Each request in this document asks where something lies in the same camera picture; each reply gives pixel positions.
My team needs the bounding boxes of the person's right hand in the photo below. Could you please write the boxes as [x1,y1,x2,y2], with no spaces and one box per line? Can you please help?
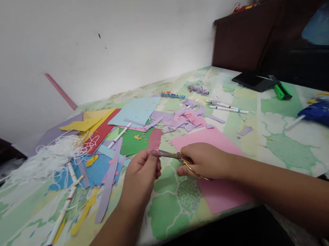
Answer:
[174,139,239,185]

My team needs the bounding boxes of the person's left hand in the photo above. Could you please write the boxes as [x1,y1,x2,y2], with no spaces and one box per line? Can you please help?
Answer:
[117,148,166,211]

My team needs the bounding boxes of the person's right thumb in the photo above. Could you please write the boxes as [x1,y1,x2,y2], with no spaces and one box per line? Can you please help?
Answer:
[176,163,195,177]

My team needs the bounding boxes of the person's left fingers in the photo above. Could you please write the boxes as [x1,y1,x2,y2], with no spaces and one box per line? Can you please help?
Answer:
[151,156,164,180]

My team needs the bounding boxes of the person's right fingers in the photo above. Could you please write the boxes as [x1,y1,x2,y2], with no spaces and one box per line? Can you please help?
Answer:
[179,142,208,165]

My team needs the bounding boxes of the person's left thumb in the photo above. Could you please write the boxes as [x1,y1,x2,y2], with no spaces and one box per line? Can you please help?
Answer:
[134,148,158,163]

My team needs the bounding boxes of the gold handled scissors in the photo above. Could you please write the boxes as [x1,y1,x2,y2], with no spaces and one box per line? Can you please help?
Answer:
[151,144,213,187]

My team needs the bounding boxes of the pink paper strip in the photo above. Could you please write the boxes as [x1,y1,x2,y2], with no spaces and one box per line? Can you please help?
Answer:
[145,127,166,158]

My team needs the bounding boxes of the green paper sheet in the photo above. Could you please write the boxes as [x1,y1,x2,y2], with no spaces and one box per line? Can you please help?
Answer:
[117,126,157,158]

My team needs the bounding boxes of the pile of lavender pink scraps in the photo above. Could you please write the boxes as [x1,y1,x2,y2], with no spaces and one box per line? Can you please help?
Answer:
[147,94,226,137]

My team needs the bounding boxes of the pink paper sheet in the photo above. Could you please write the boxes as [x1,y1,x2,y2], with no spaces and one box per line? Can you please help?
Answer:
[170,124,255,218]

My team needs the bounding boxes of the light blue paper sheet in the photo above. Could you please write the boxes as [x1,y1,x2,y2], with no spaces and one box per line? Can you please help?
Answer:
[105,95,165,132]

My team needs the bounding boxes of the torn blue paper sheet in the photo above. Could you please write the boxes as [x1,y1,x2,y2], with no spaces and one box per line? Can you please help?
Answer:
[45,150,125,195]

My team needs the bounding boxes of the red paper sheet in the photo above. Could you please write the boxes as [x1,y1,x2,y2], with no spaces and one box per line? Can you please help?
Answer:
[78,108,126,156]

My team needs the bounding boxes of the long lavender paper strip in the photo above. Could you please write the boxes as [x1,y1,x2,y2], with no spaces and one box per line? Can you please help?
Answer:
[86,138,132,225]

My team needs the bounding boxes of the yellow oval paper piece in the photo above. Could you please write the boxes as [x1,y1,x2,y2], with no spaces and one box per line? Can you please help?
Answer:
[85,154,100,168]

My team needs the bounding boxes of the small lavender paper piece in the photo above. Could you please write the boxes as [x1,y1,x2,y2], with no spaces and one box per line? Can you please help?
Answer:
[236,125,255,137]

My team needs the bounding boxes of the curled purple paper fringe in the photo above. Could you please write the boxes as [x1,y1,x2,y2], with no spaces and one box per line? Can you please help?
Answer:
[186,81,210,98]

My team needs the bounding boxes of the yellow paper sheet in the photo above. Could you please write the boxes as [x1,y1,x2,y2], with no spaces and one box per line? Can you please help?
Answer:
[57,108,119,135]

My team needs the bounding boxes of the short white marker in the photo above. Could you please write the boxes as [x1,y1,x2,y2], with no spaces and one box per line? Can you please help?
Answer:
[66,161,78,185]

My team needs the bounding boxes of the person's body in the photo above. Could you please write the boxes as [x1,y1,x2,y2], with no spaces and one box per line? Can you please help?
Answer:
[124,196,329,246]

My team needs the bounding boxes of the long yellow paper strip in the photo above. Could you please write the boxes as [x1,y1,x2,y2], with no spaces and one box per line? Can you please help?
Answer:
[65,186,104,237]

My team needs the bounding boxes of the white marker red band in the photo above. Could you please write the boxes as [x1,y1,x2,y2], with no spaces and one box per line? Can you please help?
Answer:
[55,184,82,226]

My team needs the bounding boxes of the black phone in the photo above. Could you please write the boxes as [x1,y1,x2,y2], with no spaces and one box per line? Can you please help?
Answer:
[231,68,278,96]

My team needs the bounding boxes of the lavender paper sheet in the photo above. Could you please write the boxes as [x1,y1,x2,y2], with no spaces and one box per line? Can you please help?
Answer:
[33,113,88,152]

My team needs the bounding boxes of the green floral table cover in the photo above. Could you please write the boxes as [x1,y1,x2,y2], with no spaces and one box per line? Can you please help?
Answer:
[0,53,329,246]

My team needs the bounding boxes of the pink tube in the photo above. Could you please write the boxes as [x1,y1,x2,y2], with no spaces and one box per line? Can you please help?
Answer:
[44,70,78,114]

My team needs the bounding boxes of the green black highlighter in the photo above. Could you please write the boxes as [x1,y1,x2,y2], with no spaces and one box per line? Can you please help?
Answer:
[269,73,294,102]

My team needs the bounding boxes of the short yellow paper strip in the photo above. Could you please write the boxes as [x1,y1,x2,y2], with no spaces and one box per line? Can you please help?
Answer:
[49,218,69,244]

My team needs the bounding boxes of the dark wooden cabinet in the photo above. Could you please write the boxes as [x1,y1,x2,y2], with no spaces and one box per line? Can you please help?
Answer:
[205,0,329,106]

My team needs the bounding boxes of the white marker purple band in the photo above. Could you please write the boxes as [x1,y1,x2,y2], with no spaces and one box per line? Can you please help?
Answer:
[25,209,71,246]

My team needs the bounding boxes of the blue glue gun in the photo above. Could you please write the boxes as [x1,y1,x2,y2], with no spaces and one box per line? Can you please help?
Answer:
[282,100,329,142]

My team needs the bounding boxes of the red curled ribbon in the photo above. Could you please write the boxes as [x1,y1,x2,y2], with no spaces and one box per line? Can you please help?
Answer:
[229,0,257,15]

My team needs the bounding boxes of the light blue cloth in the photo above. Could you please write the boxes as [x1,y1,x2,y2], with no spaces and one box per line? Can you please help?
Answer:
[298,0,329,49]

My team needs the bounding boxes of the tangle of white string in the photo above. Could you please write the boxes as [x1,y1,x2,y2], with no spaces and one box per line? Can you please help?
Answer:
[0,128,102,202]

